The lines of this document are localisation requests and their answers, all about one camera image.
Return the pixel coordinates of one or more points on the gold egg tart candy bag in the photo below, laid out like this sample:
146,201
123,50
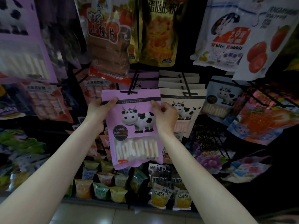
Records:
161,35

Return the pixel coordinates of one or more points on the person's left forearm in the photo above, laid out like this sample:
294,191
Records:
51,179

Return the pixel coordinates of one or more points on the white red fruit bag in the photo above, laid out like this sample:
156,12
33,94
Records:
271,49

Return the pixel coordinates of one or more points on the pastel cube marshmallow bag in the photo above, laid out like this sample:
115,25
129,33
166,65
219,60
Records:
247,169

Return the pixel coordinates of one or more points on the purple grape jelly bag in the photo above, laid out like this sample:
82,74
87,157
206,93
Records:
212,156

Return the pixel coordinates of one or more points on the person's left hand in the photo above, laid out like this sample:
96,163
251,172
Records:
98,114

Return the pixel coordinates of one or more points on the row of small yellow pouches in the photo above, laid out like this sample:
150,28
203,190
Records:
163,193

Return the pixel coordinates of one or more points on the person's right forearm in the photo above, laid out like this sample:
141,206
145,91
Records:
205,189

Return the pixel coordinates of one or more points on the person's right hand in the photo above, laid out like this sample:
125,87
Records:
167,119

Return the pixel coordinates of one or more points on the strawberry jelly bag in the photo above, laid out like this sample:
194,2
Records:
261,121

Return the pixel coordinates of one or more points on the row of pale green pouches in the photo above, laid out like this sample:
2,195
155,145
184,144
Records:
100,191

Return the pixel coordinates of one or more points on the White Rabbit candy bag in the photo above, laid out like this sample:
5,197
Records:
224,39

